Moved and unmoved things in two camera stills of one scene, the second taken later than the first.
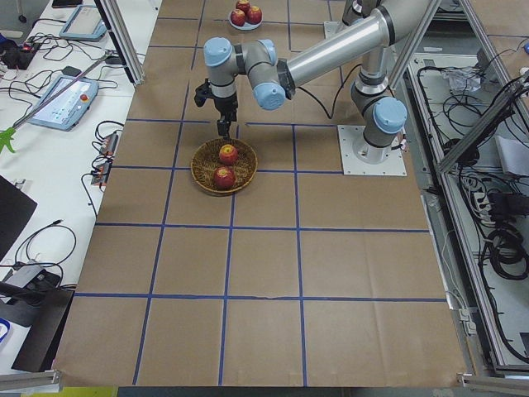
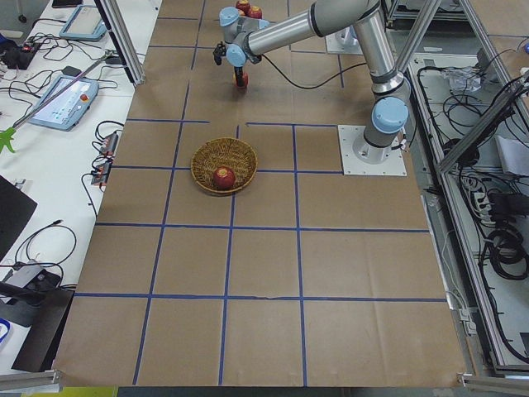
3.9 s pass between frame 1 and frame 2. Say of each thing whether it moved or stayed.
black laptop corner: stayed
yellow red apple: moved
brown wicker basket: stayed
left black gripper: moved
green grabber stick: stayed
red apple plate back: stayed
